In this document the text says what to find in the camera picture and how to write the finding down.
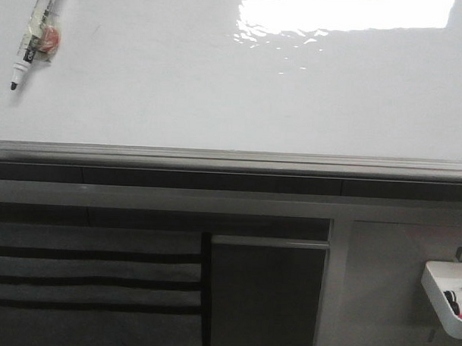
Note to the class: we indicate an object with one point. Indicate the white black whiteboard marker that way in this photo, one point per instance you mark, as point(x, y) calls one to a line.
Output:
point(40, 41)

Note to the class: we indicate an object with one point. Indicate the grey fabric hanging organizer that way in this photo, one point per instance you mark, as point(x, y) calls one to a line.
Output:
point(81, 286)

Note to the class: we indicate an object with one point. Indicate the black marker in tray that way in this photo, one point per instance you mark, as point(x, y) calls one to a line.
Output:
point(452, 299)

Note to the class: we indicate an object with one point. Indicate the white whiteboard with frame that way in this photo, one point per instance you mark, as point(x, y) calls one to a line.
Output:
point(338, 87)

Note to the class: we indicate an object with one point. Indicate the white wall-mounted tray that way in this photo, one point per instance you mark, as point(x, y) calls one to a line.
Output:
point(439, 277)

